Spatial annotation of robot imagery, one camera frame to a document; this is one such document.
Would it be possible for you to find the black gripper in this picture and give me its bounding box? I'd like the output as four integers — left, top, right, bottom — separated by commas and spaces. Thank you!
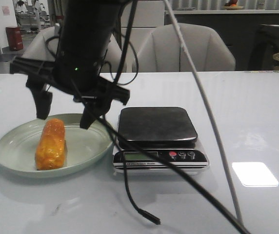
9, 55, 131, 130

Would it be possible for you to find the yellow corn cob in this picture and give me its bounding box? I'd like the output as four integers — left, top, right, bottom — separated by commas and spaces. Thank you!
35, 118, 66, 171

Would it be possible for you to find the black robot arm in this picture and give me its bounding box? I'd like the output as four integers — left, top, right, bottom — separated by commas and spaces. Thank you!
10, 0, 130, 129

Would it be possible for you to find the left grey chair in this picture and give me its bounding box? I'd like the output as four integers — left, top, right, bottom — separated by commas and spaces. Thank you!
21, 26, 122, 72

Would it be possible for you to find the grey chair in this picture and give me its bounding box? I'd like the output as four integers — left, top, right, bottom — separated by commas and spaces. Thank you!
132, 23, 236, 73
21, 26, 122, 72

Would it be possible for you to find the pale green plate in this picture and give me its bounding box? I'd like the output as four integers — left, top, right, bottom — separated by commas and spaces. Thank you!
0, 114, 113, 178

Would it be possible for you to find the red box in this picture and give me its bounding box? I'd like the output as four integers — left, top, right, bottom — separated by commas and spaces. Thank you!
5, 26, 23, 51

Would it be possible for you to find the digital kitchen scale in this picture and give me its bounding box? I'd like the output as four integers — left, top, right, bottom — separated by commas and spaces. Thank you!
113, 107, 210, 175

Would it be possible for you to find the right grey chair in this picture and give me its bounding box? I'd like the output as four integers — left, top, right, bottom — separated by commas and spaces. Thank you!
132, 23, 236, 73

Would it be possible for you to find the white drawer cabinet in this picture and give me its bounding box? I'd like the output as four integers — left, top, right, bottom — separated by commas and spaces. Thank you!
116, 0, 165, 51

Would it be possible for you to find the fruit bowl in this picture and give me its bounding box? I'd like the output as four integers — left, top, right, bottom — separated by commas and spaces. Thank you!
223, 0, 244, 10

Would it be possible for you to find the dark counter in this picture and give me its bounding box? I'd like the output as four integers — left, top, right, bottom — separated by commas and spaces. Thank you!
174, 10, 279, 71

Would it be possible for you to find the coloured sticker strip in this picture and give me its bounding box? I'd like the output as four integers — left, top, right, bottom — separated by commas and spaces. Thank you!
243, 70, 279, 74

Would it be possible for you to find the dark side table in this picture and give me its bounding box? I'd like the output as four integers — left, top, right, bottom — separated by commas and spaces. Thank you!
248, 24, 279, 70

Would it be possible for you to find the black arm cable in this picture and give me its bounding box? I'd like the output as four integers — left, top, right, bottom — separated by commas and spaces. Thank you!
45, 0, 251, 234

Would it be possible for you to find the white cable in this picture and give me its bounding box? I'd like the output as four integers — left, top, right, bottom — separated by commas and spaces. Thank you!
163, 0, 244, 224

